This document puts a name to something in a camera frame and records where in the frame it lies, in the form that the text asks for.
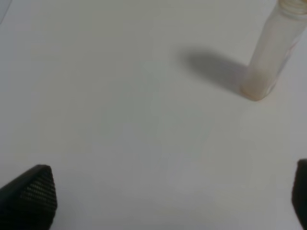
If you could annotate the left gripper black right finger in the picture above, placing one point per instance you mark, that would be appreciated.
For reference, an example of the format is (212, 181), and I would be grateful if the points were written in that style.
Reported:
(299, 193)

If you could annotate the translucent plastic drink bottle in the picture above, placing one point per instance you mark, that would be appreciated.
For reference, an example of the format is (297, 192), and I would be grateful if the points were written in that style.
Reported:
(278, 38)

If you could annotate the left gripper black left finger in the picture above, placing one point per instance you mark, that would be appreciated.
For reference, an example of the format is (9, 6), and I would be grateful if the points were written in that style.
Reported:
(29, 202)

